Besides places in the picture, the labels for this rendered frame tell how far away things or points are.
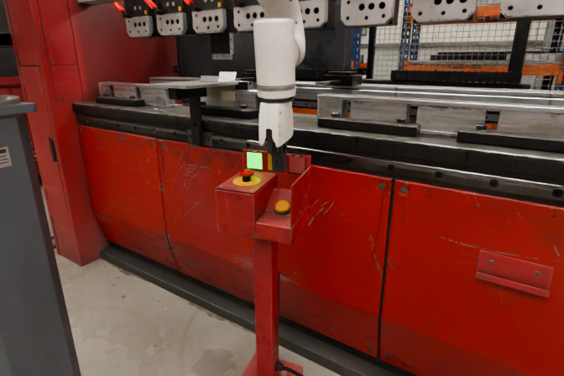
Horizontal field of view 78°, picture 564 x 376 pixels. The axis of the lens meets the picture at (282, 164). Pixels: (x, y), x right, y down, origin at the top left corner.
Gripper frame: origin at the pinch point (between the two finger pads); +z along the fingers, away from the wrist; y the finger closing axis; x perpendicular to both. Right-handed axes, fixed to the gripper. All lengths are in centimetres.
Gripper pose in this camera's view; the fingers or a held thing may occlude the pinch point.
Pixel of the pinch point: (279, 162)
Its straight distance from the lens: 82.1
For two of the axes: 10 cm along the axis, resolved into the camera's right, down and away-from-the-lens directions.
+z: 0.4, 9.3, 3.8
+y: -3.8, 3.6, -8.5
